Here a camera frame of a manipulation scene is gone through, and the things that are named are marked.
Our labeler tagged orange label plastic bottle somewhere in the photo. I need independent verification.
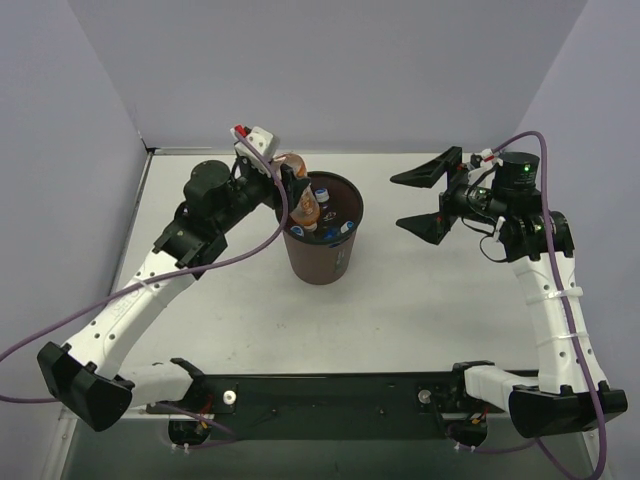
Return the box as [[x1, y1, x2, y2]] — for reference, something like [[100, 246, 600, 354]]
[[283, 153, 320, 232]]

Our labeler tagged blue label clear plastic bottle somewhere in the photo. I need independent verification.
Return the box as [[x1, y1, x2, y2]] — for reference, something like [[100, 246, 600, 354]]
[[318, 220, 357, 241]]

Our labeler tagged white blue label plastic bottle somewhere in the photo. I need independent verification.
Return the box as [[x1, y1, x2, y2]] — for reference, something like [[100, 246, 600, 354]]
[[290, 225, 306, 238]]

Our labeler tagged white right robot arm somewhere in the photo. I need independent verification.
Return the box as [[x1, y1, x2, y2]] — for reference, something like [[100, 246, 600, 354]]
[[390, 147, 628, 438]]

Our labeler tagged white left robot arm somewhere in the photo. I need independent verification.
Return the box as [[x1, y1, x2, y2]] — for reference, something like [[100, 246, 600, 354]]
[[37, 154, 310, 432]]

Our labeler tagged brown plastic waste bin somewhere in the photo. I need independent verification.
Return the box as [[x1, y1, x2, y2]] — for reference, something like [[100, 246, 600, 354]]
[[282, 171, 364, 285]]

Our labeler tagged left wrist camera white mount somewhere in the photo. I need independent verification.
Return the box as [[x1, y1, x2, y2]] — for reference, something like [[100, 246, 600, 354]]
[[230, 125, 280, 177]]

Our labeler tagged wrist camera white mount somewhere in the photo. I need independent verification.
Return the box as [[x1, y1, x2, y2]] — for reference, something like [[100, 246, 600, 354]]
[[467, 149, 503, 183], [230, 125, 280, 177]]

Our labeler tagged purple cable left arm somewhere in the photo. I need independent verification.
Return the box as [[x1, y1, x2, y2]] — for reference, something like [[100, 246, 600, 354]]
[[0, 130, 291, 449]]

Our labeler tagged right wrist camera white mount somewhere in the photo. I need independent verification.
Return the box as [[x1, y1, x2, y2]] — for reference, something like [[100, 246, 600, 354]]
[[467, 149, 503, 183]]

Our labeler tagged black metal base plate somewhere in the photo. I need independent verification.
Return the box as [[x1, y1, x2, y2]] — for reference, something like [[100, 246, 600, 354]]
[[147, 372, 490, 447]]

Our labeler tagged aluminium table edge rail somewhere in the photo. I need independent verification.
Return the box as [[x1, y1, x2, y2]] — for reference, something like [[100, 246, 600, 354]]
[[40, 407, 77, 480]]

